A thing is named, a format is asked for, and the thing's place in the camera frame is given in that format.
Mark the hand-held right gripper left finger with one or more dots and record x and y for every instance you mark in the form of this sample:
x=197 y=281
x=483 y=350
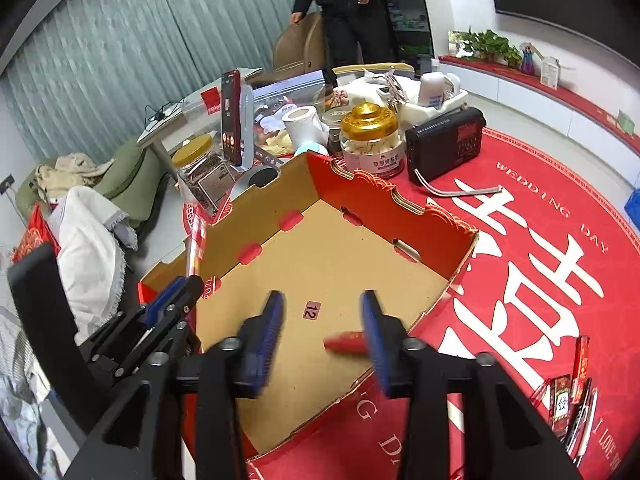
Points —
x=265 y=340

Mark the glass jar with gold lid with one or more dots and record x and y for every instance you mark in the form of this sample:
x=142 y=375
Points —
x=370 y=150

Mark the brown chair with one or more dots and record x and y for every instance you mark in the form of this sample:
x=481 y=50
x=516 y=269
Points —
x=300 y=45

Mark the clear plastic zip bag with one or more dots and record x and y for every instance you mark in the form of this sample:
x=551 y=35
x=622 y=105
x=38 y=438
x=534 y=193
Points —
x=280 y=92

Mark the silver phone stand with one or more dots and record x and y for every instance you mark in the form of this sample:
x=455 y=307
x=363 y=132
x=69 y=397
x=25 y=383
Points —
x=248 y=110

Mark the white plastic basket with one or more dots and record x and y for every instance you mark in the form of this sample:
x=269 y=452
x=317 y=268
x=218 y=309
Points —
x=415 y=112

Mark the white toilet paper roll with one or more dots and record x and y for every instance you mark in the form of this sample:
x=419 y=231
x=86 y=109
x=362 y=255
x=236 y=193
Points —
x=302 y=127

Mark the slim grey pen-like tube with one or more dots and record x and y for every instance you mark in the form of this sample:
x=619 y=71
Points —
x=581 y=365

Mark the grey patterned cloth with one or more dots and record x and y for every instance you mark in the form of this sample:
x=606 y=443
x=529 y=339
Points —
x=20 y=360

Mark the white carton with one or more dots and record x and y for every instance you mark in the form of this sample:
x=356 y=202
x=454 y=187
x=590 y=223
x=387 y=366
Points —
x=549 y=72

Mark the white cloth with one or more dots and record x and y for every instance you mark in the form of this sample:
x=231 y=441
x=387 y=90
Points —
x=90 y=250

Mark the light blue round container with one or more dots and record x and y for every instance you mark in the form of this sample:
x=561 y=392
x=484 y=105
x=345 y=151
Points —
x=312 y=149

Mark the glass jar with yellow lid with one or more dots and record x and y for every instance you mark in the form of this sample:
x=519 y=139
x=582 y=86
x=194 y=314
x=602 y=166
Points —
x=200 y=170

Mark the red round printed tablecloth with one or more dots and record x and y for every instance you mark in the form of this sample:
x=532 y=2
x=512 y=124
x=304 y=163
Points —
x=525 y=170

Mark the small jar with dark lid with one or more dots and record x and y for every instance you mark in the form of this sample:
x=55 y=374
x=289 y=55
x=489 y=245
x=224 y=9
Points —
x=332 y=127

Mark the green card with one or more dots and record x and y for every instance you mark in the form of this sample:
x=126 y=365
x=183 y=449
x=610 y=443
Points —
x=626 y=121

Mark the red smartphone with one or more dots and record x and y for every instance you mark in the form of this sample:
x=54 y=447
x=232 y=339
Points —
x=231 y=115

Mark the blue box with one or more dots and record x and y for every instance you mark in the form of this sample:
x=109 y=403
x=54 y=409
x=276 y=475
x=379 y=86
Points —
x=633 y=212

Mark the beige clothes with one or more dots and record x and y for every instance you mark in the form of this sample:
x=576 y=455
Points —
x=70 y=167

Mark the black portable radio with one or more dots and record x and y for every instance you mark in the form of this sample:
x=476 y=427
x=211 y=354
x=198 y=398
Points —
x=440 y=145

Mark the yellowish snack bag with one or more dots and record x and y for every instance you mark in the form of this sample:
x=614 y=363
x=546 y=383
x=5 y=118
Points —
x=277 y=142

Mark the red ledge runner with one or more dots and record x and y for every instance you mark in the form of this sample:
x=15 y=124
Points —
x=575 y=95

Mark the long dark packet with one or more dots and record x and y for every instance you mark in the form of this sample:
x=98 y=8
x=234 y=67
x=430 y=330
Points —
x=580 y=425

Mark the white bottle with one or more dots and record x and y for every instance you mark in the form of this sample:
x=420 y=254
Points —
x=432 y=87

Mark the small grey desk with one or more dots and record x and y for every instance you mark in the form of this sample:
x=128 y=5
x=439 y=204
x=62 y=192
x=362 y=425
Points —
x=165 y=127

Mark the red packet with green character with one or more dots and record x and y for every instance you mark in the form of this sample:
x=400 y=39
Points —
x=557 y=402

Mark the green armchair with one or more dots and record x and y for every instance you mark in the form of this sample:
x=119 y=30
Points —
x=135 y=180

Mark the red and brown cardboard box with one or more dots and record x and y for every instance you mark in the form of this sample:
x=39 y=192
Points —
x=325 y=240

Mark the glass cabinet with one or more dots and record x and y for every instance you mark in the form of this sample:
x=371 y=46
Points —
x=412 y=10

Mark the small colourful figurine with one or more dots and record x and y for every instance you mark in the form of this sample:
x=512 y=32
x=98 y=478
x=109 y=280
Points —
x=527 y=62

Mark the white plastic bag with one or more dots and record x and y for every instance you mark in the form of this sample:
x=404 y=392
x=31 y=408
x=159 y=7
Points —
x=360 y=90

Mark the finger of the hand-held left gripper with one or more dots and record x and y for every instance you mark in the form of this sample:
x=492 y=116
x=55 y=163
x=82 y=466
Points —
x=172 y=290
x=150 y=314

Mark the red patterned bag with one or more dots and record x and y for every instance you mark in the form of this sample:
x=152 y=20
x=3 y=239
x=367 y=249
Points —
x=35 y=237

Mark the small red packet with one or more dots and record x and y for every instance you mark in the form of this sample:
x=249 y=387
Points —
x=345 y=344

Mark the green potted plant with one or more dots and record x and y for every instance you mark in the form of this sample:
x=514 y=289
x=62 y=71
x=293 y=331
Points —
x=492 y=42

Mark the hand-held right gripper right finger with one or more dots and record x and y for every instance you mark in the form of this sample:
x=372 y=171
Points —
x=374 y=340

